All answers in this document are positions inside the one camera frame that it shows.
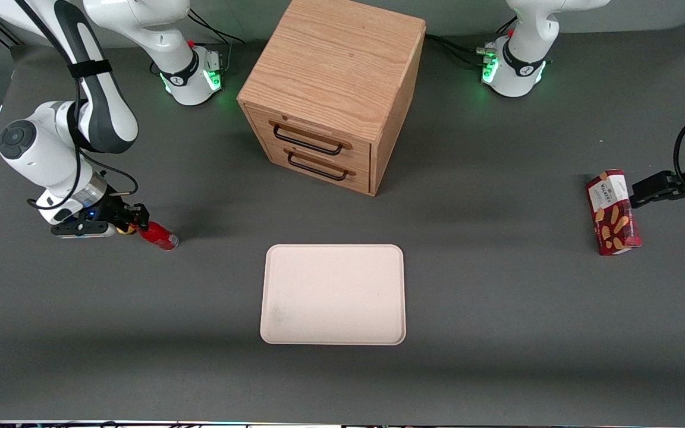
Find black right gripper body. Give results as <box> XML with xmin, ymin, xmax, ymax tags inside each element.
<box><xmin>64</xmin><ymin>199</ymin><xmax>134</xmax><ymax>231</ymax></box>

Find black left base cables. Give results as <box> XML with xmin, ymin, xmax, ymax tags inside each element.
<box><xmin>425</xmin><ymin>33</ymin><xmax>493</xmax><ymax>69</ymax></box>

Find wood and metal drawer handle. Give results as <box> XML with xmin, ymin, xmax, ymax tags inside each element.
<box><xmin>283</xmin><ymin>147</ymin><xmax>357</xmax><ymax>182</ymax></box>
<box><xmin>268</xmin><ymin>119</ymin><xmax>355</xmax><ymax>157</ymax></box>

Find red tartan shortbread box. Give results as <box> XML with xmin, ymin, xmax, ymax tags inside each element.
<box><xmin>585</xmin><ymin>169</ymin><xmax>643</xmax><ymax>257</ymax></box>

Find black right base cables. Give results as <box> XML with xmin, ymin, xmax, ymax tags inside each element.
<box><xmin>187</xmin><ymin>9</ymin><xmax>247</xmax><ymax>47</ymax></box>

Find black velcro arm strap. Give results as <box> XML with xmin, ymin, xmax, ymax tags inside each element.
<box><xmin>68</xmin><ymin>59</ymin><xmax>113</xmax><ymax>79</ymax></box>

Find black base cables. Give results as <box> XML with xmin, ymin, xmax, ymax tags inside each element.
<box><xmin>187</xmin><ymin>9</ymin><xmax>247</xmax><ymax>47</ymax></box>
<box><xmin>425</xmin><ymin>33</ymin><xmax>493</xmax><ymax>69</ymax></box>

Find wooden drawer front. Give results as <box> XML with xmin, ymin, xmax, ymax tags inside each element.
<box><xmin>245</xmin><ymin>105</ymin><xmax>373</xmax><ymax>174</ymax></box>
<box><xmin>262</xmin><ymin>138</ymin><xmax>374</xmax><ymax>196</ymax></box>

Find cream plastic tray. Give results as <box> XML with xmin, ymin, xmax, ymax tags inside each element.
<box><xmin>259</xmin><ymin>244</ymin><xmax>407</xmax><ymax>346</ymax></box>

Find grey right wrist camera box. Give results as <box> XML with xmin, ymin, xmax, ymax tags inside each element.
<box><xmin>51</xmin><ymin>221</ymin><xmax>118</xmax><ymax>239</ymax></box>

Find wooden two-drawer cabinet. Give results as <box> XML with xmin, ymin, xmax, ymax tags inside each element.
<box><xmin>237</xmin><ymin>0</ymin><xmax>427</xmax><ymax>197</ymax></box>

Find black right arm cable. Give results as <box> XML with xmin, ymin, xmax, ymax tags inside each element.
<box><xmin>15</xmin><ymin>0</ymin><xmax>139</xmax><ymax>210</ymax></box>

